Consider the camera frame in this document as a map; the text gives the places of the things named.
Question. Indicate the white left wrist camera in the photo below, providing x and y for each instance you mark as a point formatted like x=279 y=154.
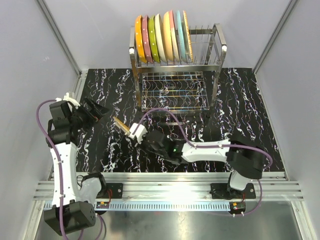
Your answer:
x=69 y=97

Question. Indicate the cream plate with drawing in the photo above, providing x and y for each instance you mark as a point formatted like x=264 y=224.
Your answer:
x=159 y=37

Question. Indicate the blue and cream plate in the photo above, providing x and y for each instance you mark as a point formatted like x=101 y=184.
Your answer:
x=183 y=54

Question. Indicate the yellow-green dotted plate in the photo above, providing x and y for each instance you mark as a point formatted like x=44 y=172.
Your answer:
x=153 y=40

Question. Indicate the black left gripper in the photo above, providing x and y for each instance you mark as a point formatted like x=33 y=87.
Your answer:
x=97 y=111

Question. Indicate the orange dotted plate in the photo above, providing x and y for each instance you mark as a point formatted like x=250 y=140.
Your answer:
x=139 y=39

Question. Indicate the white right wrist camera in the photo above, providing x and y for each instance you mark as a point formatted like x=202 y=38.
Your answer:
x=137 y=132

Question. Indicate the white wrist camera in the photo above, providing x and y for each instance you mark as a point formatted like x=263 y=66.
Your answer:
x=69 y=97
x=137 y=132

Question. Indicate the black marble pattern mat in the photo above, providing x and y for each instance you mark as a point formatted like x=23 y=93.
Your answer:
x=239 y=108

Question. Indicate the woven wicker tray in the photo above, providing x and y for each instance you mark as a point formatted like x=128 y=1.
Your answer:
x=188 y=36
x=121 y=126

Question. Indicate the tan plate with bear drawing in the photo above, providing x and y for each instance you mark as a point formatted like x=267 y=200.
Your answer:
x=167 y=37

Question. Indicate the pink dotted plate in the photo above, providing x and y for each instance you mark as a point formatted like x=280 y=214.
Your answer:
x=145 y=39

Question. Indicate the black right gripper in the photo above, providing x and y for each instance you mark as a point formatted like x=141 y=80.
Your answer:
x=142 y=144

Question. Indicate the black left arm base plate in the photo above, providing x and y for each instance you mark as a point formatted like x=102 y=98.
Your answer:
x=112 y=190

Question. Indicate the pink and cream plate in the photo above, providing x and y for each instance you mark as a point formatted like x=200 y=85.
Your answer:
x=174 y=37

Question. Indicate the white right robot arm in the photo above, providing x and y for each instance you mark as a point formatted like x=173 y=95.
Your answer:
x=245 y=160

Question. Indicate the aluminium rail frame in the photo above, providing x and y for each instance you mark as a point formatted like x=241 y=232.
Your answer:
x=169 y=203

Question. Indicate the stainless steel dish rack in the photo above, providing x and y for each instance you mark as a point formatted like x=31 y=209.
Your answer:
x=182 y=87

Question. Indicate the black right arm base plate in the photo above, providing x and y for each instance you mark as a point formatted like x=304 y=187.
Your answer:
x=222 y=191

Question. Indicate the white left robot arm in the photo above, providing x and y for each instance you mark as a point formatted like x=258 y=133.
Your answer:
x=73 y=200

